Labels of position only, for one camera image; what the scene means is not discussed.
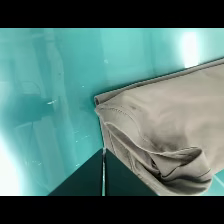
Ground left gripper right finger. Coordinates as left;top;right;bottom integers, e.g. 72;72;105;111
104;148;158;197

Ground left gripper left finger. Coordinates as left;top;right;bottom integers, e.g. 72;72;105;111
48;148;104;197

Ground beige shirt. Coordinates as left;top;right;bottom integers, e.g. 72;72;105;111
93;57;224;197

